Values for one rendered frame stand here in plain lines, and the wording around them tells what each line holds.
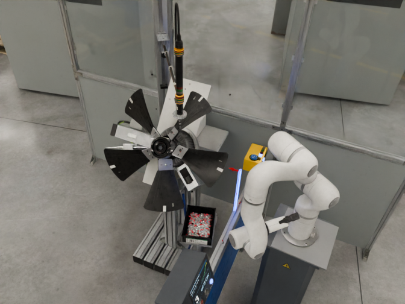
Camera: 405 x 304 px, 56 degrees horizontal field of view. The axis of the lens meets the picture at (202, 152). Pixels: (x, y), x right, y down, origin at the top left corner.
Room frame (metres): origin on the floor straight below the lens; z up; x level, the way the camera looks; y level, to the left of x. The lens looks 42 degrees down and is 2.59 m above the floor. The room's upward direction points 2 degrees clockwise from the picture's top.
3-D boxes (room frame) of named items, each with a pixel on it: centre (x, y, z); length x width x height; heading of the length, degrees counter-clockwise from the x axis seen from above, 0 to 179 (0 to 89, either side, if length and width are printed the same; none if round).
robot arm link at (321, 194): (1.18, -0.55, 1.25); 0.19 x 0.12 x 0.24; 34
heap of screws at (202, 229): (1.30, 0.00, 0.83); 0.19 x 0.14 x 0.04; 174
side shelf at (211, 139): (2.09, 0.03, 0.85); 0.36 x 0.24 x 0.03; 68
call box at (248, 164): (1.68, -0.32, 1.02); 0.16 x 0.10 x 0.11; 158
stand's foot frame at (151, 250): (1.77, 0.17, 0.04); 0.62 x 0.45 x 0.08; 158
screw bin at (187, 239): (1.30, 0.00, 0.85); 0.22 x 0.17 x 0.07; 174
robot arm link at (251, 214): (0.96, -0.23, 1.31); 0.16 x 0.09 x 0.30; 26
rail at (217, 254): (1.31, -0.18, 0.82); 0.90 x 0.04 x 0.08; 158
